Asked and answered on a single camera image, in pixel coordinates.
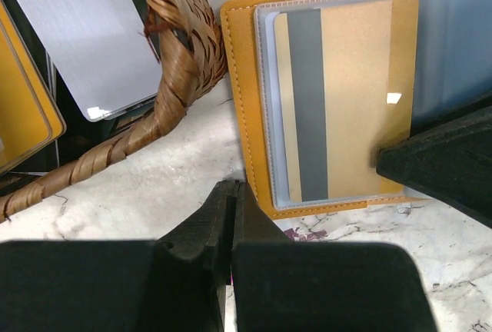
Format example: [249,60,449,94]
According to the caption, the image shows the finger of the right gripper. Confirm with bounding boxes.
[376,95,491,227]

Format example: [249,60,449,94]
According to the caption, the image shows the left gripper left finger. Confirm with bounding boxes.
[1,181,235,331]

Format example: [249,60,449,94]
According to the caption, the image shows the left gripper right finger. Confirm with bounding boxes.
[231,182,437,331]

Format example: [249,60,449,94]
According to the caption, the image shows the gold credit card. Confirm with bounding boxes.
[273,0,419,208]

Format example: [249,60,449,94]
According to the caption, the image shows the yellow leather card holder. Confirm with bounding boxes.
[221,0,491,224]

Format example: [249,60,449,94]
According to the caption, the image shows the brown woven basket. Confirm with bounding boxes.
[0,0,228,224]

